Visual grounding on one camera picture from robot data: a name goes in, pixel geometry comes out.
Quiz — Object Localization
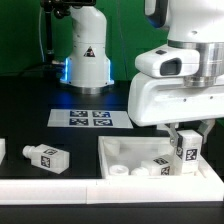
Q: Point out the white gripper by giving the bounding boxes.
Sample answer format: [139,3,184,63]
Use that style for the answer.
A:
[128,46,224,149]

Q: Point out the white U-shaped obstacle fence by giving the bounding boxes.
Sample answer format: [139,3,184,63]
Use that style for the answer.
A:
[0,156,224,205]

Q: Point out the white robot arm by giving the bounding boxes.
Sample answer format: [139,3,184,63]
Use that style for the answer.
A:
[128,0,224,147]

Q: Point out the white block left edge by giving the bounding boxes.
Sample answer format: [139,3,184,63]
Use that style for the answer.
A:
[0,138,6,165]

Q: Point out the white AprilTag sheet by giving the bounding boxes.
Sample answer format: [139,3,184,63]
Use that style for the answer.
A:
[47,109,133,129]

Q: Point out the white square tabletop part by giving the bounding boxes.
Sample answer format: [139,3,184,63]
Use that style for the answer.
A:
[98,136,216,179]

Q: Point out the black camera stand pole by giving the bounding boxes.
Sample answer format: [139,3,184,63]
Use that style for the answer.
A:
[40,0,96,64]

